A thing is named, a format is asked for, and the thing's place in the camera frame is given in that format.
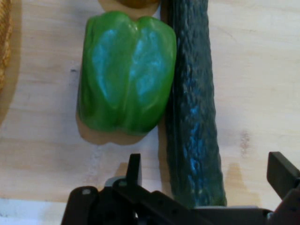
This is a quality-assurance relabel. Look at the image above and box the dark green cucumber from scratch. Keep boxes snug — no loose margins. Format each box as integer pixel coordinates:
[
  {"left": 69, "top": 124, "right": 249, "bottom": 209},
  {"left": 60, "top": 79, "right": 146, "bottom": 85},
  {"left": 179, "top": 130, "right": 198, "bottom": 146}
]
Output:
[{"left": 161, "top": 0, "right": 228, "bottom": 209}]

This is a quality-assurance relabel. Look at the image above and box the woven wicker basket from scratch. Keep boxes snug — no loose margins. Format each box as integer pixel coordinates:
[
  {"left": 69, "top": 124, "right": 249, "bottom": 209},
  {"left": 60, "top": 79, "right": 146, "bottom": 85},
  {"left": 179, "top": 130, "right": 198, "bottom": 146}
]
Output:
[{"left": 0, "top": 0, "right": 14, "bottom": 90}]

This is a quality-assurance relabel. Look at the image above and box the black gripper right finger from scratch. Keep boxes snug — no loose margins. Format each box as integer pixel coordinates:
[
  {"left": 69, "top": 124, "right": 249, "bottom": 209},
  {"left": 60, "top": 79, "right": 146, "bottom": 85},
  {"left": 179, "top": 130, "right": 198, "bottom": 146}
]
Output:
[{"left": 266, "top": 151, "right": 300, "bottom": 225}]

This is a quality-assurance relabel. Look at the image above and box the green bell pepper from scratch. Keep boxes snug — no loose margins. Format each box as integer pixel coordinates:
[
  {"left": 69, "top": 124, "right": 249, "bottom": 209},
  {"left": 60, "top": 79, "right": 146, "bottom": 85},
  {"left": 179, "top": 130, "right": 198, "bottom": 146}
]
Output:
[{"left": 76, "top": 10, "right": 177, "bottom": 137}]

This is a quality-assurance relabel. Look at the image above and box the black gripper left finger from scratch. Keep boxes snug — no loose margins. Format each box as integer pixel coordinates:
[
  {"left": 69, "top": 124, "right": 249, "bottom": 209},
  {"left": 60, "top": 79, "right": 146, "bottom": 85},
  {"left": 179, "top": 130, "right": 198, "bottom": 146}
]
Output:
[{"left": 60, "top": 153, "right": 213, "bottom": 225}]

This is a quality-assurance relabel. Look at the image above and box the yellow mango fruit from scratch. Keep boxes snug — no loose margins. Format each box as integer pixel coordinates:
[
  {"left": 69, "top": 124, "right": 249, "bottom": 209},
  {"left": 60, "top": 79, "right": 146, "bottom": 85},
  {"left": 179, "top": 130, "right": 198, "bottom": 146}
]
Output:
[{"left": 97, "top": 0, "right": 161, "bottom": 9}]

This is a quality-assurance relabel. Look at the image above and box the wooden cutting board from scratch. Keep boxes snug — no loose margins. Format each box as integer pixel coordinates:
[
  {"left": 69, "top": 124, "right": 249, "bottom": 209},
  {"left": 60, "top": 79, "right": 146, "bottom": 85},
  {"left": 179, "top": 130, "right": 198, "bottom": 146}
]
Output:
[{"left": 0, "top": 0, "right": 300, "bottom": 205}]

